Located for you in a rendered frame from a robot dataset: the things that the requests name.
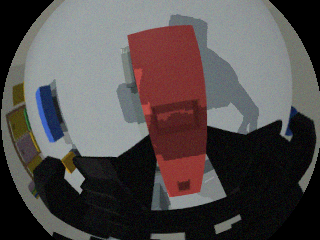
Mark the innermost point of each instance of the red long block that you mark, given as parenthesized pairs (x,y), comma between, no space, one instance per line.
(170,82)

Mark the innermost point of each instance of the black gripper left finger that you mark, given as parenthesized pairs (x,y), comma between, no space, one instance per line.
(135,171)

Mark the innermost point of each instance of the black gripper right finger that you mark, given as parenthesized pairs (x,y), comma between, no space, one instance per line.
(231,153)

